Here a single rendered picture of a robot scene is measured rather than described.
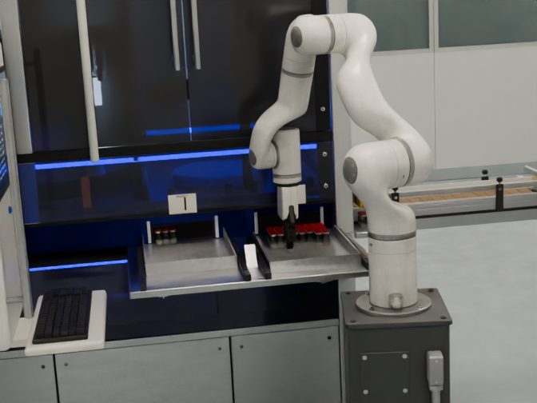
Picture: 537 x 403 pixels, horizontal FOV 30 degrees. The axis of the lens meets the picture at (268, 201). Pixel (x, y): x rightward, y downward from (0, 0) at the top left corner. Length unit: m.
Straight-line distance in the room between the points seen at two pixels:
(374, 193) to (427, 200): 1.00
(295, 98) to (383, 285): 0.62
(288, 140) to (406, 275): 0.61
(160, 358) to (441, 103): 5.21
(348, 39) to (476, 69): 5.56
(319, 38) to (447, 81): 5.54
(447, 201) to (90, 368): 1.27
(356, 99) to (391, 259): 0.40
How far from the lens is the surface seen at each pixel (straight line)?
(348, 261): 2.82
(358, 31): 2.61
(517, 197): 3.44
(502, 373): 4.41
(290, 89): 2.79
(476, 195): 3.45
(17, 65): 3.02
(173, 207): 3.07
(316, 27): 2.56
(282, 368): 3.27
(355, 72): 2.52
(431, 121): 8.06
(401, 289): 2.50
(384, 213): 2.44
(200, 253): 3.02
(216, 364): 3.24
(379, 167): 2.39
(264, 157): 2.84
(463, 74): 8.10
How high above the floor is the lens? 1.70
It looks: 13 degrees down
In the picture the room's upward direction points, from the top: 3 degrees counter-clockwise
